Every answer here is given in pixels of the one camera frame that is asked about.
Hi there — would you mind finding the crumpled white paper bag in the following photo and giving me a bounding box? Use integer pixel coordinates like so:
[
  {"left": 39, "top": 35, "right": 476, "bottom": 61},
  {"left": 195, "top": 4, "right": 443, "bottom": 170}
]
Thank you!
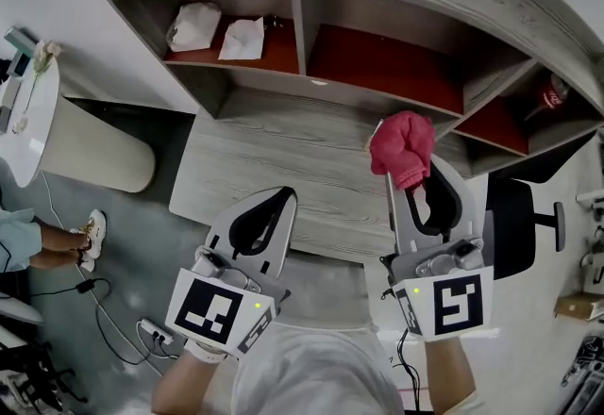
[{"left": 164, "top": 1, "right": 222, "bottom": 54}]

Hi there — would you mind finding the crumpled white paper sheet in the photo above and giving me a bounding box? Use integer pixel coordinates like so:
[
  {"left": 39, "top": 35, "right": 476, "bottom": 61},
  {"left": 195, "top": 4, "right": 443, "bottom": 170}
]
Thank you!
[{"left": 217, "top": 15, "right": 265, "bottom": 61}]

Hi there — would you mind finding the black patterned bag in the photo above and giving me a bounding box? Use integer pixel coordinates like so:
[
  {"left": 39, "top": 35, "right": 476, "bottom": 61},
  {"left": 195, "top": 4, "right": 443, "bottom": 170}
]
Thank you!
[{"left": 559, "top": 335, "right": 604, "bottom": 415}]

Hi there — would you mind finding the round white pedestal table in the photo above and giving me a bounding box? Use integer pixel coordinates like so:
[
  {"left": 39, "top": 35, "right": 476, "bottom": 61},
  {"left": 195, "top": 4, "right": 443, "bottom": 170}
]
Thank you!
[{"left": 0, "top": 57, "right": 157, "bottom": 195}]

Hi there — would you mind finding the red wiping cloth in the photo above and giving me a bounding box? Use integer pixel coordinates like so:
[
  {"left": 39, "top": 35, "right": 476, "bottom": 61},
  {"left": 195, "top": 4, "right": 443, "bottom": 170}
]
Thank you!
[{"left": 369, "top": 109, "right": 436, "bottom": 191}]

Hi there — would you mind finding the white floor cable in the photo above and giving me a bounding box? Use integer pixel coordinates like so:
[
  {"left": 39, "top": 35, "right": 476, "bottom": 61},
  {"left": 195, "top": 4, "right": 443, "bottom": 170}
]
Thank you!
[{"left": 40, "top": 172, "right": 166, "bottom": 376}]

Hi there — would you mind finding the person's right forearm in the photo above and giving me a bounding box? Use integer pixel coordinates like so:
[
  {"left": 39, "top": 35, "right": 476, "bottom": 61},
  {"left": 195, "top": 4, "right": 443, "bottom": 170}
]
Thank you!
[{"left": 422, "top": 337, "right": 478, "bottom": 415}]

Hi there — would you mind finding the cardboard box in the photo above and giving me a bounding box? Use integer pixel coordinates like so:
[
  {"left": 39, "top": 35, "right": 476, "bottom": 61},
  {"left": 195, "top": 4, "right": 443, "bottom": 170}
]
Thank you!
[{"left": 554, "top": 292, "right": 604, "bottom": 323}]

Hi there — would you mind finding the person's white shirt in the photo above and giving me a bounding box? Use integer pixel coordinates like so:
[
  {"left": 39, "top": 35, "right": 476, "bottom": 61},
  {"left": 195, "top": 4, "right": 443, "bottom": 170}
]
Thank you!
[{"left": 230, "top": 323, "right": 487, "bottom": 415}]

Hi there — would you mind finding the white power strip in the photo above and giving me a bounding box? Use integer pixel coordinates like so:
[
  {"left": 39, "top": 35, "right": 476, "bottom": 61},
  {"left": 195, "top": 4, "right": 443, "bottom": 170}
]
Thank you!
[{"left": 139, "top": 317, "right": 175, "bottom": 347}]

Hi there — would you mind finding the black metal stand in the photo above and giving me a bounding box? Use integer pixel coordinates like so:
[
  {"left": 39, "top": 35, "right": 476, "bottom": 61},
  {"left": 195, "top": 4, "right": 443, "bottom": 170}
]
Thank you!
[{"left": 0, "top": 340, "right": 89, "bottom": 415}]

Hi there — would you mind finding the grey wood-grain table top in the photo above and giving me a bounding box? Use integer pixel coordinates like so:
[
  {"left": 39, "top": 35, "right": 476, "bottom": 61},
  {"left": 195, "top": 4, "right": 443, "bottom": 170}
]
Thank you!
[{"left": 168, "top": 87, "right": 487, "bottom": 263}]

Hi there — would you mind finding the small grey box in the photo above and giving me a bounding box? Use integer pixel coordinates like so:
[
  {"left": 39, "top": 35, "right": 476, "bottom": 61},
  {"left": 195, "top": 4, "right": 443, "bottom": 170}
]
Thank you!
[{"left": 0, "top": 77, "right": 23, "bottom": 131}]

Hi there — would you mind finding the black office chair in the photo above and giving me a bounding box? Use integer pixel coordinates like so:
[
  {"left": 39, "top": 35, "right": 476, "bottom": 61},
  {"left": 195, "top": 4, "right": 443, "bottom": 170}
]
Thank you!
[{"left": 485, "top": 139, "right": 581, "bottom": 282}]

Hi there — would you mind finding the pale artificial flower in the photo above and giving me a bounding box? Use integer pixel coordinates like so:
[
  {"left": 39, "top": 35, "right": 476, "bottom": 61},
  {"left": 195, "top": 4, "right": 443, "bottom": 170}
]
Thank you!
[{"left": 18, "top": 39, "right": 62, "bottom": 122}]

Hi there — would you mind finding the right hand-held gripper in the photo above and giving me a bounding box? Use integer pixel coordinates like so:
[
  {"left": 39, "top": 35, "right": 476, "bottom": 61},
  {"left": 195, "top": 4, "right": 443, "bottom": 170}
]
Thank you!
[{"left": 379, "top": 153, "right": 495, "bottom": 341}]

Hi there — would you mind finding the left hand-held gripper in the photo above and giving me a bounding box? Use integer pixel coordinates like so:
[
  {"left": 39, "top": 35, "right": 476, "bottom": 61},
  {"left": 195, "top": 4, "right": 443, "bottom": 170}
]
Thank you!
[{"left": 164, "top": 185, "right": 299, "bottom": 360}]

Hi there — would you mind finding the person's left forearm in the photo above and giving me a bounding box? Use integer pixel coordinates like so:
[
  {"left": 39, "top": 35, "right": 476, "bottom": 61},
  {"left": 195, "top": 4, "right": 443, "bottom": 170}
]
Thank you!
[{"left": 150, "top": 346, "right": 227, "bottom": 415}]

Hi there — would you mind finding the white office chair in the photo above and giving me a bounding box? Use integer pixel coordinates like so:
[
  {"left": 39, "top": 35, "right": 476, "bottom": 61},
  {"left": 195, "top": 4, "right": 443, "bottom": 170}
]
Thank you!
[{"left": 277, "top": 252, "right": 378, "bottom": 329}]

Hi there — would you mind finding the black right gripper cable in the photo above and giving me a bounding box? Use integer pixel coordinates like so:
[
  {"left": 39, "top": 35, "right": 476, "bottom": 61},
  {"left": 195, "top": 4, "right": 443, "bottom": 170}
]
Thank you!
[{"left": 380, "top": 288, "right": 421, "bottom": 409}]

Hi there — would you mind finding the black power adapter with cable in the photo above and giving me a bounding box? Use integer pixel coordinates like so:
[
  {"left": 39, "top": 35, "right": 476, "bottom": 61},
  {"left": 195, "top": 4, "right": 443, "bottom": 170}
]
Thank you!
[{"left": 0, "top": 278, "right": 178, "bottom": 366}]

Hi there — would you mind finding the plastic bottle with red label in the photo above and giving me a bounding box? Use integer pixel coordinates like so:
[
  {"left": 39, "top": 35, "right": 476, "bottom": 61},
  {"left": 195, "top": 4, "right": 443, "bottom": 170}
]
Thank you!
[{"left": 523, "top": 73, "right": 570, "bottom": 122}]

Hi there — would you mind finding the teal box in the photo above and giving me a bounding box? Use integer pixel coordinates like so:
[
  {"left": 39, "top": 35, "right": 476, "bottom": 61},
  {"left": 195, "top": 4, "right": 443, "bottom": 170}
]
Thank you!
[{"left": 3, "top": 25, "right": 39, "bottom": 77}]

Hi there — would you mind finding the white wristband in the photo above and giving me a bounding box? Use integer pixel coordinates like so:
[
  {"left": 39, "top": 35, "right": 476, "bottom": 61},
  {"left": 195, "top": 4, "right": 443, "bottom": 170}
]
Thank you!
[{"left": 183, "top": 340, "right": 227, "bottom": 363}]

